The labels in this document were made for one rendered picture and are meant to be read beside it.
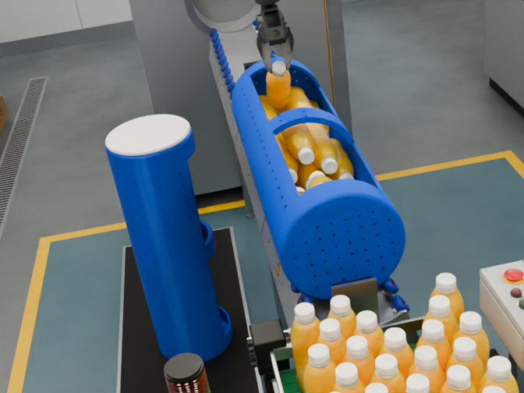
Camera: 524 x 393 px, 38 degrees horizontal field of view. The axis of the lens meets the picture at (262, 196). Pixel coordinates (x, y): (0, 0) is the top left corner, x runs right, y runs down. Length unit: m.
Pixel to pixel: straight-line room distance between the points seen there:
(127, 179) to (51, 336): 1.20
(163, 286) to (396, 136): 2.23
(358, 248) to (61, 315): 2.10
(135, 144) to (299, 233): 0.94
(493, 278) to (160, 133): 1.28
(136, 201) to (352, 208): 1.02
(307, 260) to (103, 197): 2.80
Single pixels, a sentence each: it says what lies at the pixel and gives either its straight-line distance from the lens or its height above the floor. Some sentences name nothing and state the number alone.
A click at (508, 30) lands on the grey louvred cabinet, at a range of 4.64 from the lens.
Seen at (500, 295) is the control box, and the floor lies 1.10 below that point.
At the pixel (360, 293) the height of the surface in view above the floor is 1.02.
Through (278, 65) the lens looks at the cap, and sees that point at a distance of 2.16.
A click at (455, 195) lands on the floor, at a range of 3.96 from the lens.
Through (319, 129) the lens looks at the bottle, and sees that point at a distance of 2.10.
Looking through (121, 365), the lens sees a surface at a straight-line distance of 2.99.
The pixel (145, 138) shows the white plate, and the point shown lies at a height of 1.04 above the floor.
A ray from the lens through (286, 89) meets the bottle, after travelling 2.22.
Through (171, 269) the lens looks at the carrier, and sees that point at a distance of 2.62.
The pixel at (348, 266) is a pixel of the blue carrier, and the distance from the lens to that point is 1.73.
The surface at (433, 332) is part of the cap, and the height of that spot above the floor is 1.11.
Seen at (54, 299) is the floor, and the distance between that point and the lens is 3.70.
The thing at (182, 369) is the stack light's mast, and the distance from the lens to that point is 1.23.
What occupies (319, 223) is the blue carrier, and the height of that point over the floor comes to 1.17.
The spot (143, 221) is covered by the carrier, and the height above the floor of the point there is 0.78.
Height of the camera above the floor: 2.08
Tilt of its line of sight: 31 degrees down
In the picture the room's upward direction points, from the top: 9 degrees counter-clockwise
